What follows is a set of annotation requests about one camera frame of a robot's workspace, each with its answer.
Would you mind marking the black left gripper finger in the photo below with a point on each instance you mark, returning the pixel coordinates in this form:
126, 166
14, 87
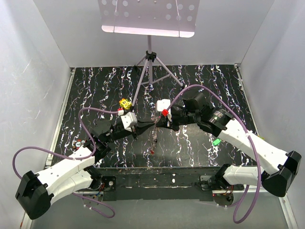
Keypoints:
145, 124
138, 130

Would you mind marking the green tag key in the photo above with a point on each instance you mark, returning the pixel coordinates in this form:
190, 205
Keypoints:
216, 142

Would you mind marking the lilac music stand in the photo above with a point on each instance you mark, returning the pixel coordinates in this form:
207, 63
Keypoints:
167, 18

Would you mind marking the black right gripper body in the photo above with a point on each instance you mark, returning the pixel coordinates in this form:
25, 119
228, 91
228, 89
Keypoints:
182, 117

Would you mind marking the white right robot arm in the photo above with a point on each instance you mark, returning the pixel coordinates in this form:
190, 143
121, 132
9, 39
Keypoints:
277, 168

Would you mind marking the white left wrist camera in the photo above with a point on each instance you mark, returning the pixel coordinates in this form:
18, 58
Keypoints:
127, 119

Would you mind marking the red owl toy block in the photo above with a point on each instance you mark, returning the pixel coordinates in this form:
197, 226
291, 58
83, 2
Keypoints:
79, 143

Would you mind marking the yellow toy block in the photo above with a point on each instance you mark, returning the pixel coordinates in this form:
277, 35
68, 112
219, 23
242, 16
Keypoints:
125, 104

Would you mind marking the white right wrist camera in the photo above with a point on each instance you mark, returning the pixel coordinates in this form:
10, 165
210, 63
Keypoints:
162, 108

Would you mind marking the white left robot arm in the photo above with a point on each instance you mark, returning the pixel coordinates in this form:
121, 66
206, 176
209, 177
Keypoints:
38, 191

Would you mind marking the metal key ring disc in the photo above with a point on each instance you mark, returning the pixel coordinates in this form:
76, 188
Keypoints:
154, 135

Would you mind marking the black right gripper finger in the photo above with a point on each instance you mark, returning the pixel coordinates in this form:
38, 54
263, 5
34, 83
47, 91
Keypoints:
169, 125
162, 119

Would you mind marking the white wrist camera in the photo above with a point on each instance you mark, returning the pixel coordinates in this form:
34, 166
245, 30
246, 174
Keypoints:
162, 108
127, 119

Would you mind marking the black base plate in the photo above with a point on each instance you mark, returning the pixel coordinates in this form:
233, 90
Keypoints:
166, 183

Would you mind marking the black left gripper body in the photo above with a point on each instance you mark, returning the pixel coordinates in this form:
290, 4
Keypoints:
117, 134

